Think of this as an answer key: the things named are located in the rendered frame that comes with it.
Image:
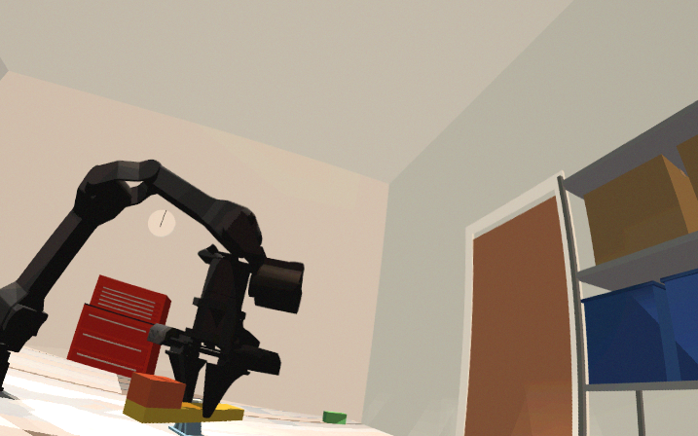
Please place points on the small green block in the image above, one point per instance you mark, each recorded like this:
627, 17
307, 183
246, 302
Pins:
334, 417

